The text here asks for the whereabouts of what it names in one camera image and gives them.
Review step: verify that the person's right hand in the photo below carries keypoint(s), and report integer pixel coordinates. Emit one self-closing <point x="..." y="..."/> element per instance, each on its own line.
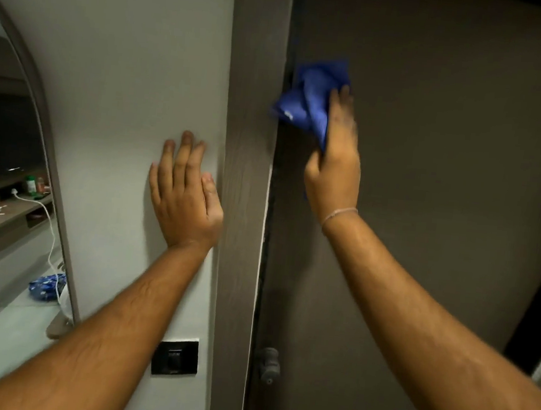
<point x="336" y="170"/>

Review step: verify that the person's left hand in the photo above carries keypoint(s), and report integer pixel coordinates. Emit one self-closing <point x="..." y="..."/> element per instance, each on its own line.
<point x="184" y="213"/>

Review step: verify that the person's left middle finger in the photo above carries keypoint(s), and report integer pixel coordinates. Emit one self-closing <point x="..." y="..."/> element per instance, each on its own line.
<point x="184" y="156"/>

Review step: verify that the person's right thumb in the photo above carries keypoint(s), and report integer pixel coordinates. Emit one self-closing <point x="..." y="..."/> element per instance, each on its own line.
<point x="314" y="166"/>

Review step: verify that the person's left little finger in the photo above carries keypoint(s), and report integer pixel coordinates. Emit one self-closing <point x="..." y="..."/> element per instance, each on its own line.
<point x="155" y="183"/>

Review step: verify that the person's left thumb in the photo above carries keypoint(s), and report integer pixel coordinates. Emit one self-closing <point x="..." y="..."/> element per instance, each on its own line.
<point x="211" y="196"/>

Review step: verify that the blue cleaning cloth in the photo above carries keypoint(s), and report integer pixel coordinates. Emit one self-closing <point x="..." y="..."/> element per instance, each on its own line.
<point x="309" y="96"/>

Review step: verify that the person's left forearm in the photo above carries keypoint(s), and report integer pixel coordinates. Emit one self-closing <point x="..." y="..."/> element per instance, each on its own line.
<point x="111" y="325"/>

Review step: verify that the person's right forearm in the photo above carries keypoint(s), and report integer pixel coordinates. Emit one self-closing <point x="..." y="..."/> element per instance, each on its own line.
<point x="429" y="342"/>

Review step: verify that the green capped bottle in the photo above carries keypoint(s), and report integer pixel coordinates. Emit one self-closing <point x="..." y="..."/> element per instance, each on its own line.
<point x="30" y="184"/>

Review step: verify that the brown wooden door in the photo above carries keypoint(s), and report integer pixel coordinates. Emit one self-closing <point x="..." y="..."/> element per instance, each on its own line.
<point x="449" y="134"/>

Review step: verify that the arched standing mirror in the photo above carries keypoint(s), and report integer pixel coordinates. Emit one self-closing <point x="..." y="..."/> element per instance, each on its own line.
<point x="14" y="139"/>

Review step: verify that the blue patterned bag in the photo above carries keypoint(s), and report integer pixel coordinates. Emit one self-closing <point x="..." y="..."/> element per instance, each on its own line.
<point x="45" y="287"/>

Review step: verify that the dark round door knob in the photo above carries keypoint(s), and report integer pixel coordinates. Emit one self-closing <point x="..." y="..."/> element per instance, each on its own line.
<point x="268" y="364"/>

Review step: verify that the brown wooden door frame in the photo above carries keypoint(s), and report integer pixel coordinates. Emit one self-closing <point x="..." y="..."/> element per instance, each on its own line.
<point x="244" y="209"/>

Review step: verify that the wooden wall shelf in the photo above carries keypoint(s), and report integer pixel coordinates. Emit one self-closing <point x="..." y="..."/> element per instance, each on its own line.
<point x="1" y="229"/>

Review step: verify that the black wall switch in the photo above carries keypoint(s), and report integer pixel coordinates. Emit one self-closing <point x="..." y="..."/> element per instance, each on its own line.
<point x="174" y="358"/>

